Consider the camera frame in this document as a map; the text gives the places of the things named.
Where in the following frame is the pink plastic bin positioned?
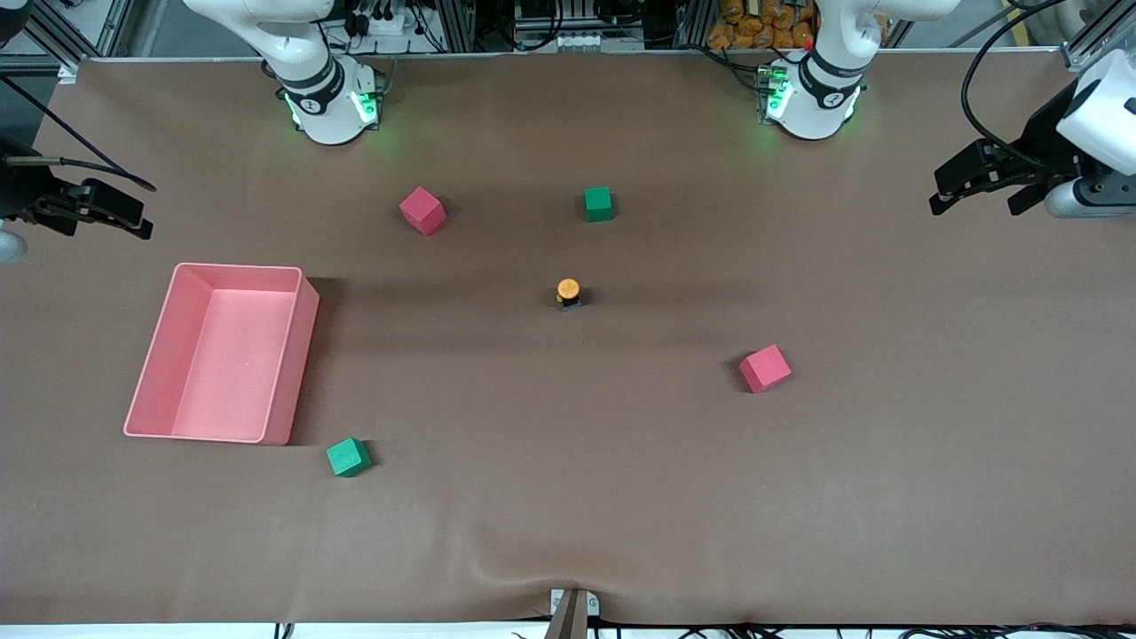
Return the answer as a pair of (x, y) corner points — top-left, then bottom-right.
(122, 263), (320, 446)

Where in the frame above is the pile of orange items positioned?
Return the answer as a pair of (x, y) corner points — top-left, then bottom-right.
(706, 0), (817, 51)

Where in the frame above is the pink foam cube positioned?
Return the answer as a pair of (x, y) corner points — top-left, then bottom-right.
(738, 344), (793, 394)
(398, 186), (447, 237)

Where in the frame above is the white power strip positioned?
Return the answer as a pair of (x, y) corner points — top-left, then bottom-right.
(355, 7), (411, 36)

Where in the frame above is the black electronics box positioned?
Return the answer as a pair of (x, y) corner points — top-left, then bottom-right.
(515, 0), (644, 32)

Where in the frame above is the large table cover mat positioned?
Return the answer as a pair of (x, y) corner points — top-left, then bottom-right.
(0, 49), (1136, 627)

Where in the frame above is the brown flat bar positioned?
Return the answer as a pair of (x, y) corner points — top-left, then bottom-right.
(543, 589), (591, 639)

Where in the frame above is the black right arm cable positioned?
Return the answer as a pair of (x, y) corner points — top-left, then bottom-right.
(0, 75), (158, 193)

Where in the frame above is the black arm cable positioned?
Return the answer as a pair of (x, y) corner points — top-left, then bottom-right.
(960, 0), (1070, 174)
(0, 75), (158, 193)

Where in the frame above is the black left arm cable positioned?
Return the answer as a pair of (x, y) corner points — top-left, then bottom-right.
(960, 0), (1070, 174)

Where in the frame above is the aluminium frame profile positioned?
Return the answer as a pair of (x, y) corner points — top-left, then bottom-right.
(674, 0), (715, 50)
(1061, 0), (1136, 72)
(0, 0), (134, 85)
(435, 0), (480, 54)

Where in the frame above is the grey metal table bracket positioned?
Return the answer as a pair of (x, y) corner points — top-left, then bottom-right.
(549, 588), (601, 618)

